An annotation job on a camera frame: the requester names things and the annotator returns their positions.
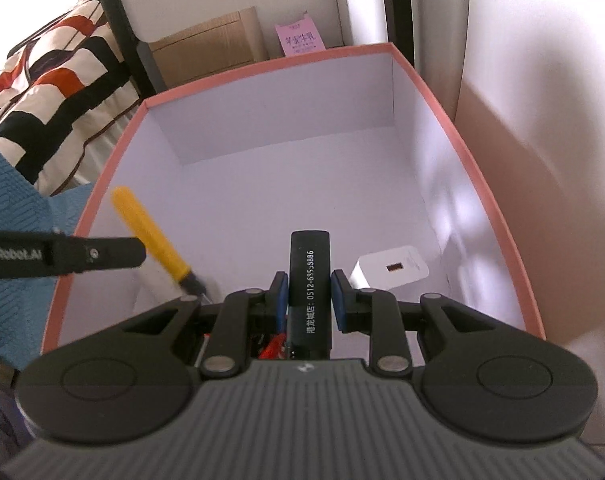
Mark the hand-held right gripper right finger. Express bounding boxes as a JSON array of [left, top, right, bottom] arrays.
[[331, 268, 489, 377]]

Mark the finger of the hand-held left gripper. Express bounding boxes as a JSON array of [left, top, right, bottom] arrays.
[[51, 230, 147, 277]]

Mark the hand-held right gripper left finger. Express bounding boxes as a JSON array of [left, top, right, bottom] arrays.
[[117, 270, 290, 379]]

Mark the black lighter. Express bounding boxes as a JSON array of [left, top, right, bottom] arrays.
[[288, 229, 332, 362]]

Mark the red toy figure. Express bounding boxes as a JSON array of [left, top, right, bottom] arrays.
[[259, 332, 289, 361]]

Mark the yellow handled screwdriver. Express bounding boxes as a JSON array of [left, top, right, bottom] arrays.
[[111, 186, 218, 307]]

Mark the white charger cube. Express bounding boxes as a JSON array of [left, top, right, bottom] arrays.
[[349, 245, 430, 292]]

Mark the pink-rimmed cardboard box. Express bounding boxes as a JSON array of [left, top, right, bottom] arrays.
[[41, 42, 548, 362]]

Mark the blue quilted mat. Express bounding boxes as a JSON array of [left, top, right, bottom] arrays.
[[0, 135, 92, 363]]

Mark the striped bed blanket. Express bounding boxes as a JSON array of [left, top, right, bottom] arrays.
[[0, 0, 144, 197]]

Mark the wooden bedside cabinet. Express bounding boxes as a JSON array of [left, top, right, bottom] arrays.
[[147, 6, 269, 89]]

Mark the pink carton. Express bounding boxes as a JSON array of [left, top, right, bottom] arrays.
[[274, 12, 326, 59]]

